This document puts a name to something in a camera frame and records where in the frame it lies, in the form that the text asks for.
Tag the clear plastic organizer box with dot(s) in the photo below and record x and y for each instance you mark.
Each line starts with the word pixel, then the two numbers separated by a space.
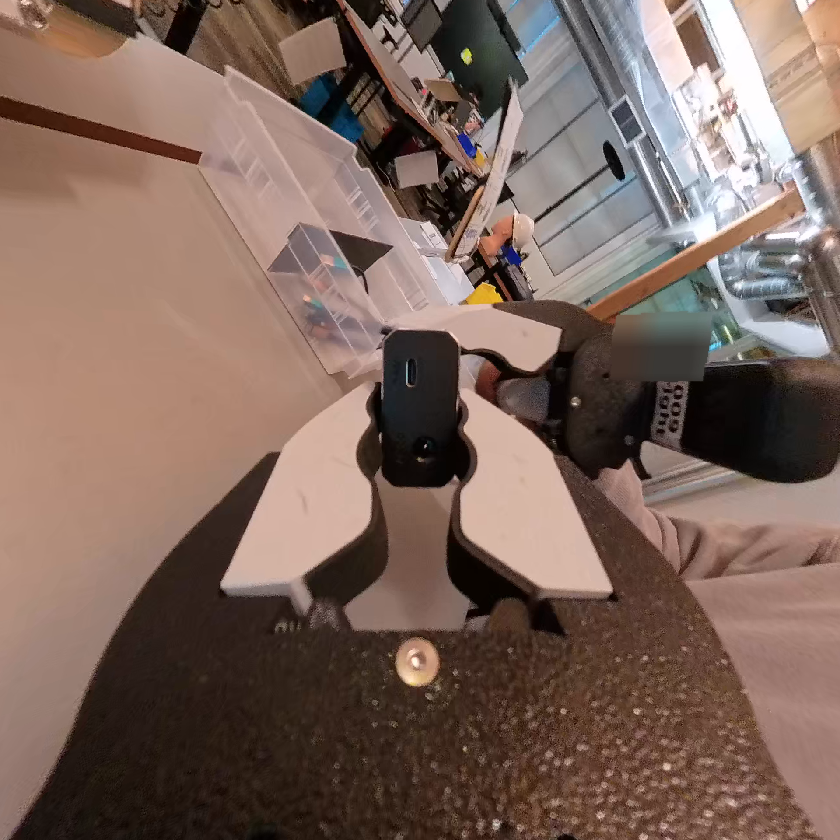
pixel 295 164

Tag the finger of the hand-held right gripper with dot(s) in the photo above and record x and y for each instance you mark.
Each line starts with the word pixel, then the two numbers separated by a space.
pixel 505 331

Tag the yellow bin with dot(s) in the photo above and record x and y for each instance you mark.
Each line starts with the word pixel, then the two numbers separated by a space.
pixel 485 295

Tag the black floor stand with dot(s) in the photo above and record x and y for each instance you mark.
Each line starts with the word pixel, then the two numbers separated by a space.
pixel 612 161

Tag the silver-rimmed black USB hub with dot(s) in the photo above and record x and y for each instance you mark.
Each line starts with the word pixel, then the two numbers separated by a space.
pixel 420 407

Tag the long wooden desk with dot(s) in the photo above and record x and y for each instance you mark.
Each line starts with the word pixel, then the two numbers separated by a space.
pixel 394 65

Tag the person's right hand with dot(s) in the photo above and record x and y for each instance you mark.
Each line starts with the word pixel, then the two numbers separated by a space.
pixel 487 379

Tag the light wooden beam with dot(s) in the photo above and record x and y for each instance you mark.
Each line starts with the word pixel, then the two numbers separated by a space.
pixel 709 249

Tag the grey chair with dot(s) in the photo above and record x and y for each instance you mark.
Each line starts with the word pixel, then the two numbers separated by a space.
pixel 313 51
pixel 417 169

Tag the person's right forearm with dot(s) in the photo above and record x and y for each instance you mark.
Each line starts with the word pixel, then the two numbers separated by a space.
pixel 722 544

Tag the dark green board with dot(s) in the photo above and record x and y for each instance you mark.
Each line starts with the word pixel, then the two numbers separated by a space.
pixel 479 39

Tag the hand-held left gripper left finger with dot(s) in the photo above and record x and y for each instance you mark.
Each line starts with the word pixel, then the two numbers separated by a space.
pixel 308 512

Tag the blue storage crates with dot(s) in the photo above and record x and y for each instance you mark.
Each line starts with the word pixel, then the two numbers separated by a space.
pixel 328 105

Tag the silver ventilation duct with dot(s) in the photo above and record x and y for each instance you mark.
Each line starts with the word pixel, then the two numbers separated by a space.
pixel 768 282

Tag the white hard hat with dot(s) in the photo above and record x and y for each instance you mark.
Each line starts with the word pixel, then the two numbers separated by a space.
pixel 523 228

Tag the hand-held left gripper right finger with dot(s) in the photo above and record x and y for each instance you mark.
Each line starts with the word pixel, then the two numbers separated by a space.
pixel 525 518

